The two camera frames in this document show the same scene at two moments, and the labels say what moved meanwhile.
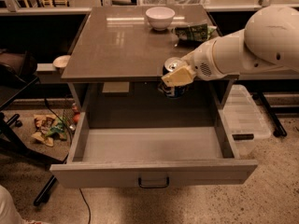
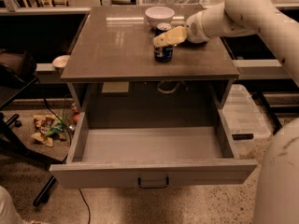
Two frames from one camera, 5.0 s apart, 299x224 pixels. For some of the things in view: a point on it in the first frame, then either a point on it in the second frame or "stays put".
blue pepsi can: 172,64 → 163,53
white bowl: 160,18 stays put
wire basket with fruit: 71,115 stays put
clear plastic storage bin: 245,118 stays put
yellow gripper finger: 179,77 → 171,37
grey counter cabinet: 117,61 stays put
